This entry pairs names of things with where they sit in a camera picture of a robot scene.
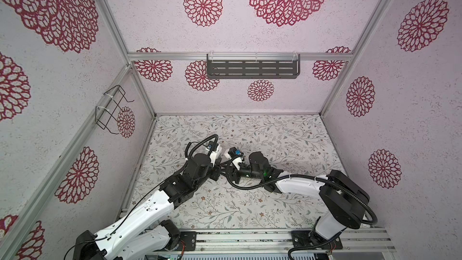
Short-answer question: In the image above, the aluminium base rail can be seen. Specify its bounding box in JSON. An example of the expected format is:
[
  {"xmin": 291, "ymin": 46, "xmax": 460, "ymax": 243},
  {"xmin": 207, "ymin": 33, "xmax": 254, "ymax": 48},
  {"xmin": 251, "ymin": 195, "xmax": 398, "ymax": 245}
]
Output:
[{"xmin": 139, "ymin": 228, "xmax": 396, "ymax": 258}]

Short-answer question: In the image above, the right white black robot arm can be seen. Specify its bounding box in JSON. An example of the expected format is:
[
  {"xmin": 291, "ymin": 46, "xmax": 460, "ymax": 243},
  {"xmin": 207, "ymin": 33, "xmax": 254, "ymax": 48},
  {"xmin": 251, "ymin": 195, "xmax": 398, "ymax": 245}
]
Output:
[{"xmin": 221, "ymin": 148, "xmax": 377, "ymax": 240}]

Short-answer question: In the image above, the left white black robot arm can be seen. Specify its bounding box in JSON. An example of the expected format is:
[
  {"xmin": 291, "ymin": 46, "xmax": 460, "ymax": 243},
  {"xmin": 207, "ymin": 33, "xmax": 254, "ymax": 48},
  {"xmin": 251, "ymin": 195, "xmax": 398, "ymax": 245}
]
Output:
[{"xmin": 72, "ymin": 153, "xmax": 220, "ymax": 260}]

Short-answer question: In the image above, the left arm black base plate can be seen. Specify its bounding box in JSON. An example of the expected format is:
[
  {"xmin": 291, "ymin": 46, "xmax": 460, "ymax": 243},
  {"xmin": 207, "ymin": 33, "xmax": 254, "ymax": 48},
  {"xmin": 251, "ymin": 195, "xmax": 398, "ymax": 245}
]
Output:
[{"xmin": 169, "ymin": 231, "xmax": 197, "ymax": 252}]

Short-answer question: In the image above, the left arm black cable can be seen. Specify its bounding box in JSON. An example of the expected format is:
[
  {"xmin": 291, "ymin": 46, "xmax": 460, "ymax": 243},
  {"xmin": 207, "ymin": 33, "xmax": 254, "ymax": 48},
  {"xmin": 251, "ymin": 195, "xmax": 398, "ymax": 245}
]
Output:
[{"xmin": 183, "ymin": 134, "xmax": 220, "ymax": 161}]

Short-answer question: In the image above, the grey slotted wall shelf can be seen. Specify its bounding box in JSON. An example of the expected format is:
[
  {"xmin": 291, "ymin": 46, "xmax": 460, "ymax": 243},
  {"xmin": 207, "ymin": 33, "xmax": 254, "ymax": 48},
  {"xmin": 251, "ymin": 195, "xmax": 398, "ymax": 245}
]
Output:
[{"xmin": 206, "ymin": 54, "xmax": 301, "ymax": 79}]

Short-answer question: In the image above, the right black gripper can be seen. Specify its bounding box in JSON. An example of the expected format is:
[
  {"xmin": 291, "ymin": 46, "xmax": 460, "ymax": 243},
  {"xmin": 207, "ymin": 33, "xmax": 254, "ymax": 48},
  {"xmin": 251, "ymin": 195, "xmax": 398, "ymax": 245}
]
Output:
[{"xmin": 219, "ymin": 159, "xmax": 263, "ymax": 185}]

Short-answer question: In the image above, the black wire wall basket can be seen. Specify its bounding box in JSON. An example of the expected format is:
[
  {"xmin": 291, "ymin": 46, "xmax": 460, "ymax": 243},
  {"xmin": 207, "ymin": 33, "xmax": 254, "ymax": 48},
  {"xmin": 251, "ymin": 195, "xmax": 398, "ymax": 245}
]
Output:
[{"xmin": 94, "ymin": 84, "xmax": 134, "ymax": 135}]

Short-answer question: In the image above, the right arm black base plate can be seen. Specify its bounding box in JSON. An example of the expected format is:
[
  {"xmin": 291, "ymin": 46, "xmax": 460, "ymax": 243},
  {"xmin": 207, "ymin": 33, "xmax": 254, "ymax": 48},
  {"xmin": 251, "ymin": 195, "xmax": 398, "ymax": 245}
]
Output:
[{"xmin": 291, "ymin": 230, "xmax": 344, "ymax": 251}]

